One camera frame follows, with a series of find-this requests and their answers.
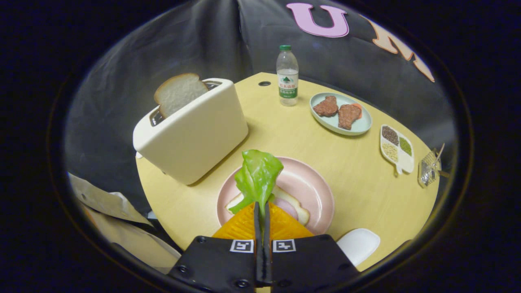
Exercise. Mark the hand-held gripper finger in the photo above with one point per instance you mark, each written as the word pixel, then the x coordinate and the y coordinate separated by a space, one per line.
pixel 267 252
pixel 257 232

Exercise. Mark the green lettuce leaf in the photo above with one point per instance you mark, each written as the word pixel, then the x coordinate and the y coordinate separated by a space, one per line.
pixel 258 175

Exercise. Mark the toasted bread slice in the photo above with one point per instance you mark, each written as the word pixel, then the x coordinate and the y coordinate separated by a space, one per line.
pixel 179 93

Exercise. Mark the pink ham slice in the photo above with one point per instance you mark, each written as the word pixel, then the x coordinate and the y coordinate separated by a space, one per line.
pixel 287 207

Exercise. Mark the white bread slice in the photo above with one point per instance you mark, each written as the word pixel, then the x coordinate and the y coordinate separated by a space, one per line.
pixel 300 212

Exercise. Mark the pink plate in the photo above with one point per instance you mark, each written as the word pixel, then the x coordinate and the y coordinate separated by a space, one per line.
pixel 309 191

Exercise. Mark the white oval plate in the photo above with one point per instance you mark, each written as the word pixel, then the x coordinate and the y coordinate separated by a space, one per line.
pixel 358 246

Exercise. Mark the cream white toaster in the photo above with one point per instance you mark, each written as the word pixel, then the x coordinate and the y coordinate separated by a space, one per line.
pixel 203 134

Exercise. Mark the brown meat patty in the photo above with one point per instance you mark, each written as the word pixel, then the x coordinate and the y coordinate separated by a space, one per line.
pixel 348 116
pixel 325 108

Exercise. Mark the pale teal plate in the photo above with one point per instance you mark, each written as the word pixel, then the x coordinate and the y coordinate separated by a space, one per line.
pixel 358 126

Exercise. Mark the person's beige clothing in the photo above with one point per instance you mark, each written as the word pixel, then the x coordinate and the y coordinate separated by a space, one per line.
pixel 106 199

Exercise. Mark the orange food slice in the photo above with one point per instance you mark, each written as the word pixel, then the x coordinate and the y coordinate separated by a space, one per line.
pixel 359 108

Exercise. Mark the white divided grain dish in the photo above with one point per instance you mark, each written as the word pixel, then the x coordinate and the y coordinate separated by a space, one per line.
pixel 405 162

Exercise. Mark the clear green-capped water bottle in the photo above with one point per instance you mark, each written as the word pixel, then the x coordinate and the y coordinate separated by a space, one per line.
pixel 287 69

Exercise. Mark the small clear glass jar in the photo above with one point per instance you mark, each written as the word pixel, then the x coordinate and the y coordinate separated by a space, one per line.
pixel 427 171

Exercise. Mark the small wooden spoon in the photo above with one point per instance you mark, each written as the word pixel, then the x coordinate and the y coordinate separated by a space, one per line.
pixel 440 149

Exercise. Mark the black backdrop cloth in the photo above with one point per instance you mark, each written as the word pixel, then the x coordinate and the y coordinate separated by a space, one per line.
pixel 163 53

